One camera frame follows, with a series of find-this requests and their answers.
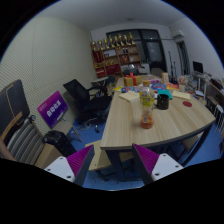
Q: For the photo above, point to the wooden shelf with trophies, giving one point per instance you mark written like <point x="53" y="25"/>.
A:
<point x="115" y="56"/>

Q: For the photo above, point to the yellow gift box red ribbon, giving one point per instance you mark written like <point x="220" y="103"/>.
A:
<point x="132" y="80"/>

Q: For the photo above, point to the orange box on table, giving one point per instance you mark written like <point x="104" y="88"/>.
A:
<point x="165" y="78"/>

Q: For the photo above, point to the black mug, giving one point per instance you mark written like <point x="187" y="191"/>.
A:
<point x="162" y="102"/>

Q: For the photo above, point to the purple sign board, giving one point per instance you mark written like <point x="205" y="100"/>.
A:
<point x="52" y="109"/>

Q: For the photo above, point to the light wooden board right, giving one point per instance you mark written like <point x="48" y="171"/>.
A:
<point x="181" y="95"/>

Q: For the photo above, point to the light wooden board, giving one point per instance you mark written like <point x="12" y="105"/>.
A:
<point x="181" y="95"/>
<point x="130" y="96"/>

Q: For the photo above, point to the striped grey chair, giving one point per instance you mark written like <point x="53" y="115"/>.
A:
<point x="17" y="125"/>

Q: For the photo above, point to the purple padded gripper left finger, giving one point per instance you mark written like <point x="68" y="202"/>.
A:
<point x="73" y="168"/>

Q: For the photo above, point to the light wooden board left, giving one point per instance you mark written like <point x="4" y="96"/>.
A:
<point x="130" y="96"/>

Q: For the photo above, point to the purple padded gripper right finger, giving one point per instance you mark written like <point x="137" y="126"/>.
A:
<point x="153" y="166"/>

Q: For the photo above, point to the red round coaster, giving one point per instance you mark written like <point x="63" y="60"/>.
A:
<point x="187" y="104"/>

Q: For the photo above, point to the plastic bottle with orange drink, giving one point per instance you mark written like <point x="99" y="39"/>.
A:
<point x="147" y="102"/>

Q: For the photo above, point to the white air conditioner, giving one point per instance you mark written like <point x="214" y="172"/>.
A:
<point x="177" y="34"/>

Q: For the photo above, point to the computer monitor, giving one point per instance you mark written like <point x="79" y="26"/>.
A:
<point x="198" y="67"/>

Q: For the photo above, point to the black office chair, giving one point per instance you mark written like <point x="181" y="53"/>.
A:
<point x="90" y="109"/>

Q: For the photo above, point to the wooden table with dark frame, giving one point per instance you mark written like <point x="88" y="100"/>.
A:
<point x="176" y="123"/>

